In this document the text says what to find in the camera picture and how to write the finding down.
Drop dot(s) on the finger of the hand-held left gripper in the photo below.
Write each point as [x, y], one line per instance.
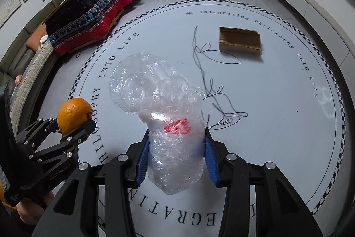
[69, 144]
[36, 133]

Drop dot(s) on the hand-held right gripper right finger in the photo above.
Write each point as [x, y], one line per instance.
[212, 167]

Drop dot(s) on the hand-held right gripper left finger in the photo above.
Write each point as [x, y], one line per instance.
[141, 167]

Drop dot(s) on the orange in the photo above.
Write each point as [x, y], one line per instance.
[73, 114]

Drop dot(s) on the clear plastic bag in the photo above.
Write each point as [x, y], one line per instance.
[155, 87]

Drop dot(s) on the person's left hand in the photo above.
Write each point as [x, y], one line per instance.
[30, 212]

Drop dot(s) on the small orange and white toy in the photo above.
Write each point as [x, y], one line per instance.
[18, 79]

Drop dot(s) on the beige quilted sofa cover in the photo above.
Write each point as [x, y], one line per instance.
[33, 70]

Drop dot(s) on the dark green sofa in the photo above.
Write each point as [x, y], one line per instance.
[11, 67]

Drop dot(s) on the round white printed rug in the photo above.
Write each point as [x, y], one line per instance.
[277, 101]

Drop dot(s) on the orange cushion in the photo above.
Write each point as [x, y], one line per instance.
[36, 37]

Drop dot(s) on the brown cardboard piece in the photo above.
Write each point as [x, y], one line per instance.
[238, 40]

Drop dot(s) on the wooden low table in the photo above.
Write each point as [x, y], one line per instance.
[116, 19]

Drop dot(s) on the white low cabinet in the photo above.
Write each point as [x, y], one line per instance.
[305, 1]

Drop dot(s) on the wide framed wall picture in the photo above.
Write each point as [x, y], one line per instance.
[9, 6]

